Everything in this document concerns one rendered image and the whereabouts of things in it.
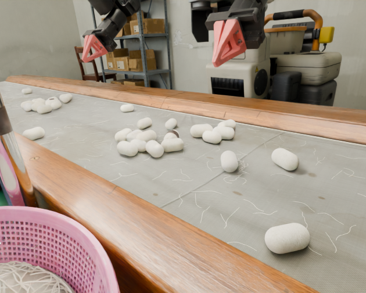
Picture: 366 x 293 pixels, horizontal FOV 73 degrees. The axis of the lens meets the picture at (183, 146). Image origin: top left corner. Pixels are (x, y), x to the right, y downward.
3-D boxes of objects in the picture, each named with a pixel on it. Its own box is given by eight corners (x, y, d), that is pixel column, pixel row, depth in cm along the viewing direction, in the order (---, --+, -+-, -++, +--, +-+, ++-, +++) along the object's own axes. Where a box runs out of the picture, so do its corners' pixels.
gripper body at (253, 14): (254, 14, 41) (270, -15, 43) (204, 20, 47) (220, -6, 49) (262, 45, 46) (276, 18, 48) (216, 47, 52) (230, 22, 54)
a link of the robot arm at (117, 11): (132, 19, 81) (122, 22, 85) (117, 0, 77) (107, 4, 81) (120, 34, 79) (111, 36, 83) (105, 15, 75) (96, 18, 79)
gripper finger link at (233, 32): (219, 49, 40) (241, 10, 43) (185, 50, 45) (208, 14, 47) (232, 78, 45) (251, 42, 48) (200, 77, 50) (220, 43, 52)
